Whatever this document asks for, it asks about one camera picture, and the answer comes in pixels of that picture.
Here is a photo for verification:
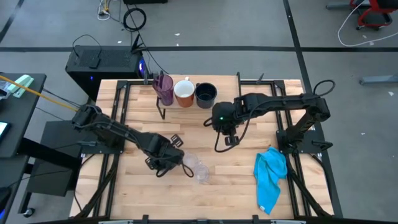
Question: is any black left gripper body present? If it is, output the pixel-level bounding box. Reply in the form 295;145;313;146
144;133;185;172

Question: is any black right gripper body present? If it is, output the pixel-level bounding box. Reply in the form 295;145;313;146
211;101;246;135

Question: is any dark blue speckled enamel mug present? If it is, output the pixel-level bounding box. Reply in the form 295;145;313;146
194;82;218;110

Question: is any clear plastic footed cup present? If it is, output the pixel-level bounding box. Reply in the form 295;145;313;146
182;151;200;170
193;163;211;184

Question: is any orange mug white inside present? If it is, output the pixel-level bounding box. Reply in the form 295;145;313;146
173;79;196;108

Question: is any purple faceted plastic tumbler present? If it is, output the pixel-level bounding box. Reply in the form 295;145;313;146
152;73;174;106

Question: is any turquoise cloth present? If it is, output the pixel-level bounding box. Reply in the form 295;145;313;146
253;146;289;215

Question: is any black computer tower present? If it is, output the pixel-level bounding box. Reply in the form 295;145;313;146
65;45;146;101

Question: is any black cart base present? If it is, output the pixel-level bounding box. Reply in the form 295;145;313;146
26;120;82;197

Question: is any yellow rod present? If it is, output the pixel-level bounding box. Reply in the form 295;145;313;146
0;75;79;112

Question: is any black desk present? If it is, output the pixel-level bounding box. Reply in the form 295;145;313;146
0;73;47;159

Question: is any mint green stapler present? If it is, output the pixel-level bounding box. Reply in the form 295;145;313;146
6;74;34;99

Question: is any grey metal bar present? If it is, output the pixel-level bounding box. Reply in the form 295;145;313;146
359;73;398;86

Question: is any phone with lit screen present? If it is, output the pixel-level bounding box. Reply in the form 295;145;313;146
0;121;11;139

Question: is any red chair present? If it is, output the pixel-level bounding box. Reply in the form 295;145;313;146
349;0;398;31

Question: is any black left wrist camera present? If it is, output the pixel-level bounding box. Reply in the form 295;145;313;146
170;134;184;148

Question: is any black coiled cable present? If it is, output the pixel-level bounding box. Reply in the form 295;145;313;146
123;7;147;32

